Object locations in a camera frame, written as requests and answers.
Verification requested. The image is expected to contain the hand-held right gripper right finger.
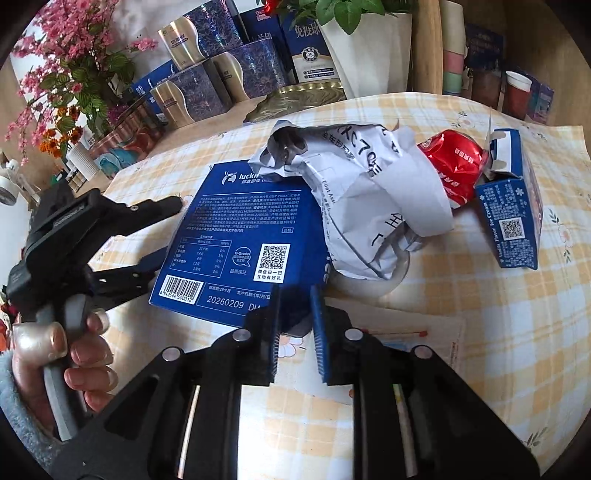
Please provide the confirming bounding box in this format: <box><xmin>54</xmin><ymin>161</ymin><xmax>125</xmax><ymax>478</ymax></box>
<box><xmin>309</xmin><ymin>285</ymin><xmax>541</xmax><ymax>480</ymax></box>

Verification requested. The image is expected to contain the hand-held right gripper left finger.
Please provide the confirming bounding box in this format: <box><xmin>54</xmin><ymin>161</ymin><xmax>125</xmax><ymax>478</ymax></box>
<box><xmin>53</xmin><ymin>285</ymin><xmax>283</xmax><ymax>480</ymax></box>

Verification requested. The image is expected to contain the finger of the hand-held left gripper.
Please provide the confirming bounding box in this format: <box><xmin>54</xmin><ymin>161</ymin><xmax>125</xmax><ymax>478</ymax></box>
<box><xmin>90</xmin><ymin>251</ymin><xmax>185</xmax><ymax>306</ymax></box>
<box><xmin>99</xmin><ymin>195</ymin><xmax>183</xmax><ymax>241</ymax></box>

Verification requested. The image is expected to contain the blue cardboard box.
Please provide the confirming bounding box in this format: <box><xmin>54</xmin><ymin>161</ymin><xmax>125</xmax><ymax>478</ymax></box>
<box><xmin>148</xmin><ymin>161</ymin><xmax>331</xmax><ymax>329</ymax></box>

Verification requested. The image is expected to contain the person's left forearm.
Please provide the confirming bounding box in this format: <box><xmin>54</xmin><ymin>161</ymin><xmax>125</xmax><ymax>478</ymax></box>
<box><xmin>0</xmin><ymin>351</ymin><xmax>51</xmax><ymax>446</ymax></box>

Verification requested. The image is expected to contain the person's left hand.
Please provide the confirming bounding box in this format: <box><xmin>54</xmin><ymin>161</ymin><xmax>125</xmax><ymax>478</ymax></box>
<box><xmin>11</xmin><ymin>310</ymin><xmax>114</xmax><ymax>416</ymax></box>

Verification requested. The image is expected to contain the white ribbed vase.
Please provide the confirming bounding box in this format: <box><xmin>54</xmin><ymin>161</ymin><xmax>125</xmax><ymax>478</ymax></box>
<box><xmin>65</xmin><ymin>141</ymin><xmax>100</xmax><ymax>178</ymax></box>

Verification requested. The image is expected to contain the pale paper card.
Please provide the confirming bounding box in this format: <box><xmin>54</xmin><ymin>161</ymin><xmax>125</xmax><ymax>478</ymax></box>
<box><xmin>355</xmin><ymin>316</ymin><xmax>466</xmax><ymax>370</ymax></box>

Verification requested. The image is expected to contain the long blue box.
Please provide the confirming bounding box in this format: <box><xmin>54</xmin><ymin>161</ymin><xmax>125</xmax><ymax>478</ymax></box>
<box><xmin>131</xmin><ymin>65</ymin><xmax>176</xmax><ymax>125</ymax></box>

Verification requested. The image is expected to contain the blue and gold gift box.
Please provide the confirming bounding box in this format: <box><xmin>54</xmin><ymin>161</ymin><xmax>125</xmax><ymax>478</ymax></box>
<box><xmin>150</xmin><ymin>60</ymin><xmax>232</xmax><ymax>130</ymax></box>
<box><xmin>210</xmin><ymin>39</ymin><xmax>296</xmax><ymax>102</ymax></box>
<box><xmin>158</xmin><ymin>2</ymin><xmax>241</xmax><ymax>70</ymax></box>

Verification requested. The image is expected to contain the pink flower arrangement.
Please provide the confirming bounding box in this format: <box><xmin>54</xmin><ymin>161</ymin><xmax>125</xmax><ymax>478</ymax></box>
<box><xmin>4</xmin><ymin>0</ymin><xmax>158</xmax><ymax>158</ymax></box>

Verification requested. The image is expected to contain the yellow checked tablecloth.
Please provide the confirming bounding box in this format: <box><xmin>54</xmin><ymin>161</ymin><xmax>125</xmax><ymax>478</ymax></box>
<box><xmin>88</xmin><ymin>92</ymin><xmax>591</xmax><ymax>462</ymax></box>

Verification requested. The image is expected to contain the gold tray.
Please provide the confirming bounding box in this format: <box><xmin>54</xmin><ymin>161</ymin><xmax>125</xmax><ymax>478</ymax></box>
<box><xmin>244</xmin><ymin>80</ymin><xmax>347</xmax><ymax>124</ymax></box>

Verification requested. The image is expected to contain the crushed red can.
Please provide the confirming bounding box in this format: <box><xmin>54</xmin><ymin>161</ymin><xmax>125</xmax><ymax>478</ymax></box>
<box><xmin>418</xmin><ymin>130</ymin><xmax>490</xmax><ymax>210</ymax></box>

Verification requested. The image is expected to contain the blue ice cream carton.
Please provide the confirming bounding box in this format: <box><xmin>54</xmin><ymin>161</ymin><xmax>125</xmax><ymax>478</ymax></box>
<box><xmin>475</xmin><ymin>117</ymin><xmax>542</xmax><ymax>271</ymax></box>

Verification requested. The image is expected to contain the white and blue box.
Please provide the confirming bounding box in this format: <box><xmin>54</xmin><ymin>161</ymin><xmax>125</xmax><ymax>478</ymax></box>
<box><xmin>281</xmin><ymin>11</ymin><xmax>342</xmax><ymax>86</ymax></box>

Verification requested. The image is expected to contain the white plant pot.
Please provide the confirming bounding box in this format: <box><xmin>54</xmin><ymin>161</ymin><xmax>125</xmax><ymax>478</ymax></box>
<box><xmin>318</xmin><ymin>11</ymin><xmax>413</xmax><ymax>100</ymax></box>

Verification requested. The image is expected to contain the green leafy plant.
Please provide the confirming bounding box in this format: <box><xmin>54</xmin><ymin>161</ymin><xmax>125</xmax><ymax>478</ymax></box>
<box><xmin>265</xmin><ymin>0</ymin><xmax>398</xmax><ymax>35</ymax></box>

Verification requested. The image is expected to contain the brown cup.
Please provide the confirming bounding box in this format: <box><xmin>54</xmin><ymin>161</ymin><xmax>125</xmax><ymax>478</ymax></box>
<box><xmin>471</xmin><ymin>67</ymin><xmax>502</xmax><ymax>112</ymax></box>

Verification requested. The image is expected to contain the red paper cup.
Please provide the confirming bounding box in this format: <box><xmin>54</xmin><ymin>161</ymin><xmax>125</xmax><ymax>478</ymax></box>
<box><xmin>505</xmin><ymin>70</ymin><xmax>534</xmax><ymax>121</ymax></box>

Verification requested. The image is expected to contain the stack of pastel cups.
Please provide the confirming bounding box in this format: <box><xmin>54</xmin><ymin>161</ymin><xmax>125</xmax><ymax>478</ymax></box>
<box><xmin>441</xmin><ymin>2</ymin><xmax>467</xmax><ymax>95</ymax></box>

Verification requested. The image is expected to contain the small blue box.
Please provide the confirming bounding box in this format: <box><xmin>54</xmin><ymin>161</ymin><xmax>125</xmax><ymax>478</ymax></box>
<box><xmin>531</xmin><ymin>80</ymin><xmax>555</xmax><ymax>125</ymax></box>

